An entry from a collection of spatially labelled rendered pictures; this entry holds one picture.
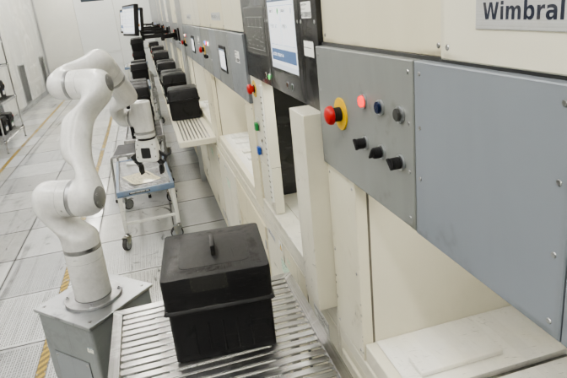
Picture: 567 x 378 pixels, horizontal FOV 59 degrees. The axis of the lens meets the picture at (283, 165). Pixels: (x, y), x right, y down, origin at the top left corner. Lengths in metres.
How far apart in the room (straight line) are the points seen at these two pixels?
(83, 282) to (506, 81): 1.51
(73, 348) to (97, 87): 0.86
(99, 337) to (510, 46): 1.51
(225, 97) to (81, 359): 2.03
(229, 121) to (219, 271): 2.18
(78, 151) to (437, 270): 1.14
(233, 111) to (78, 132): 1.81
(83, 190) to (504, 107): 1.34
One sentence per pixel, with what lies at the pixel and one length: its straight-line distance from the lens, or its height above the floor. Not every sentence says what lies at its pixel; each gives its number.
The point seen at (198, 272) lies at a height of 1.01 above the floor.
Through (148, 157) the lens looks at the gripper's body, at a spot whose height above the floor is 1.08.
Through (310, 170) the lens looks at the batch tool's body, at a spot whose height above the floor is 1.26.
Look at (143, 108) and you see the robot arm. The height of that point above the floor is 1.30.
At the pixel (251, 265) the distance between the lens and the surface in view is 1.35.
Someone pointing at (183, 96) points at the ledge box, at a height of 1.00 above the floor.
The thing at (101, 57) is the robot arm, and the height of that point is 1.53.
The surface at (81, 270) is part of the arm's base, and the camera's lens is 1.80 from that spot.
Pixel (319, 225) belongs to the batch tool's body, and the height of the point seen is 1.12.
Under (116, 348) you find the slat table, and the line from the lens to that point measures 1.62.
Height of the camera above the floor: 1.66
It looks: 18 degrees down
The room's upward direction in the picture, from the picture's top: 6 degrees counter-clockwise
